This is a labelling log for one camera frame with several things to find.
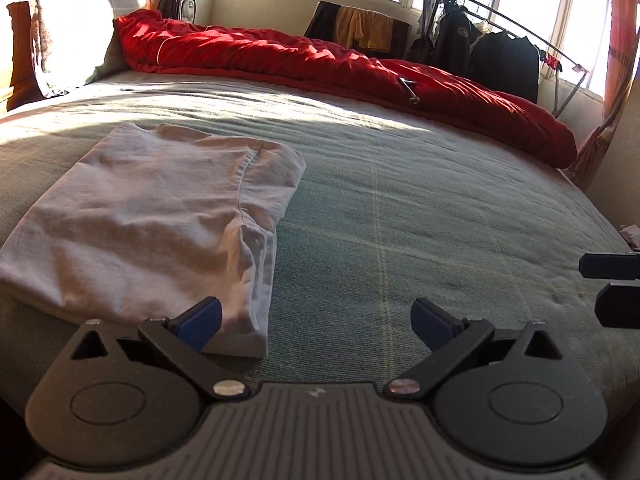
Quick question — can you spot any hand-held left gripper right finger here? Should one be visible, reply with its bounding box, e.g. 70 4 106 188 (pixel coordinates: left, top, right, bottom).
383 298 564 401

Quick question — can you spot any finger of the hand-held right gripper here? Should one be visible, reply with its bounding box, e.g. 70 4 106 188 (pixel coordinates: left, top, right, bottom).
595 282 640 327
579 252 640 279

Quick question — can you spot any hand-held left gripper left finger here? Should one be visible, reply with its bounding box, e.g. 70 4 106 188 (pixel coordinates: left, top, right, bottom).
69 296 251 402

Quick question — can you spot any white t-shirt hand print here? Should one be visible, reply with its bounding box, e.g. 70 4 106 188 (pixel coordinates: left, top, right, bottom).
0 121 307 359

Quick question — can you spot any metal clothes drying rack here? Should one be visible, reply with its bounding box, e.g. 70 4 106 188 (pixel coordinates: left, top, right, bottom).
420 0 591 116

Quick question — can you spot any bed with green checked sheet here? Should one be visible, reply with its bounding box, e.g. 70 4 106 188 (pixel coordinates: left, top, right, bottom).
0 67 640 461

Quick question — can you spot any orange curtain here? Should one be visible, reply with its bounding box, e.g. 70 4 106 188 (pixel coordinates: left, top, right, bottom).
565 0 640 191

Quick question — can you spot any black hanging sweater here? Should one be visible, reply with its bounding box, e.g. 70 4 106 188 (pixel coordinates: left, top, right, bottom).
470 30 541 106

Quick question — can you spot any window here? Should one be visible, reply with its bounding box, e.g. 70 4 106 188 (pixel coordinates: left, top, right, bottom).
222 0 613 101

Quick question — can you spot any small metal tool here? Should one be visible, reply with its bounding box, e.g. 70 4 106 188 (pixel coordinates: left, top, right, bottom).
398 76 421 106

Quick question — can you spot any black jacket with round patch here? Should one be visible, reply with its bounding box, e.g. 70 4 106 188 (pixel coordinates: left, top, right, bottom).
410 5 483 78

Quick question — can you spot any red duvet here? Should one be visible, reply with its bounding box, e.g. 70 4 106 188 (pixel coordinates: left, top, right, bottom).
115 9 578 170

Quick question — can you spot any orange garment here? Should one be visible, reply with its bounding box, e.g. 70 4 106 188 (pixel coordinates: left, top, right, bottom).
335 6 396 53

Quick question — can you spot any white pillow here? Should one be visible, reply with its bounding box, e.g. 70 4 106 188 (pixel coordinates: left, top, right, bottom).
27 0 148 100

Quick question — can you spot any grey backpack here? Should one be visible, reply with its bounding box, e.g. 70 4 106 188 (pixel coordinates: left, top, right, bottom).
157 0 198 25

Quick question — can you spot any dark draped garment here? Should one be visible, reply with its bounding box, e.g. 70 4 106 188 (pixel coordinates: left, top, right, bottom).
304 1 343 43

